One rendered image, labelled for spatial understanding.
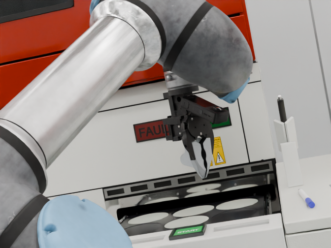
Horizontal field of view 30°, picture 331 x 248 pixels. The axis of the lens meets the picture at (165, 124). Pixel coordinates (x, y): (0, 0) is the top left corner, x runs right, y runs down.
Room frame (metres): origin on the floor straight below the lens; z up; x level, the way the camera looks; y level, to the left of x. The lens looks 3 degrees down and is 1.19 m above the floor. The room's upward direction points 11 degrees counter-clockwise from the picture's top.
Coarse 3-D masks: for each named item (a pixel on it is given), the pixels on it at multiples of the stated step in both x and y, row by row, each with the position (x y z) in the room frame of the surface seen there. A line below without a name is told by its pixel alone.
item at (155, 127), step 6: (138, 126) 1.58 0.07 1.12; (144, 126) 1.58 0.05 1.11; (150, 126) 1.57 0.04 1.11; (156, 126) 1.57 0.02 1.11; (162, 126) 1.57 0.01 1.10; (138, 132) 1.58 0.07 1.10; (144, 132) 1.58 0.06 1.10; (150, 132) 1.57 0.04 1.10; (156, 132) 1.57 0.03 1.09; (162, 132) 1.57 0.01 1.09; (168, 132) 1.57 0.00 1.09; (138, 138) 1.58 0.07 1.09; (144, 138) 1.58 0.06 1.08; (150, 138) 1.57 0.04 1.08
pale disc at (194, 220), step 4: (196, 216) 1.39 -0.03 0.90; (200, 216) 1.38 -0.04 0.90; (204, 216) 1.37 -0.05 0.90; (176, 220) 1.38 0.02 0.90; (180, 220) 1.38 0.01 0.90; (184, 220) 1.37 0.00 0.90; (188, 220) 1.36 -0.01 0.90; (192, 220) 1.35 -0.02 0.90; (196, 220) 1.34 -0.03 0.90; (200, 220) 1.34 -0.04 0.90; (204, 220) 1.33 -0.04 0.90; (168, 224) 1.36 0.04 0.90; (172, 224) 1.35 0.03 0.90; (176, 224) 1.34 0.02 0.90; (180, 224) 1.34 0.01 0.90; (184, 224) 1.33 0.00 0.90; (188, 224) 1.32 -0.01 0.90; (192, 224) 1.31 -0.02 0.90
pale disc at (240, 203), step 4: (236, 200) 1.48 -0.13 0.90; (240, 200) 1.47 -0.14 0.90; (244, 200) 1.46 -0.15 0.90; (248, 200) 1.45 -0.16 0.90; (252, 200) 1.44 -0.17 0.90; (256, 200) 1.44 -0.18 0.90; (220, 204) 1.47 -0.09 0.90; (224, 204) 1.46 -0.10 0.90; (228, 204) 1.45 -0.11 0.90; (232, 204) 1.44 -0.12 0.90; (236, 204) 1.43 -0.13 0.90; (240, 204) 1.43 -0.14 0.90; (244, 204) 1.42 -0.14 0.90; (248, 204) 1.41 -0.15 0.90; (252, 204) 1.40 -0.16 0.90; (216, 208) 1.43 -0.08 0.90; (220, 208) 1.43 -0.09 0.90; (224, 208) 1.42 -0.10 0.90; (228, 208) 1.41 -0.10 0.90; (232, 208) 1.40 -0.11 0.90; (236, 208) 1.39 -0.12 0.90
